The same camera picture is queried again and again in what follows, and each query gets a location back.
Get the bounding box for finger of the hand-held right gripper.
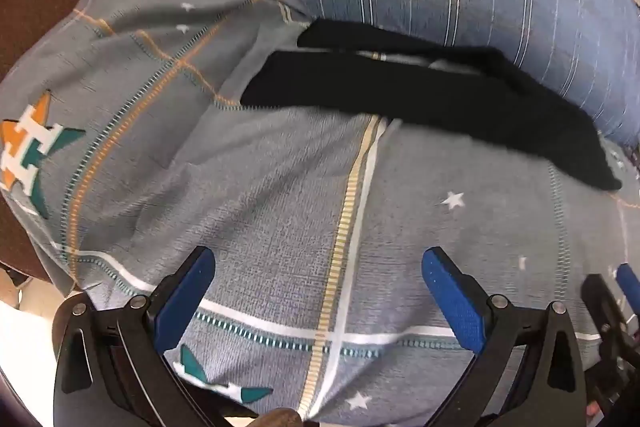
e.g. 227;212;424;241
580;263;640;410

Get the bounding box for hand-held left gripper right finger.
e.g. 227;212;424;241
421;247;589;427

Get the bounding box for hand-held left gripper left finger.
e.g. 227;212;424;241
54;246;251;427

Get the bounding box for grey printed bed sheet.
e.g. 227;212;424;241
0;0;640;427

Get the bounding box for black pants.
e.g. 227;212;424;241
240;18;623;192

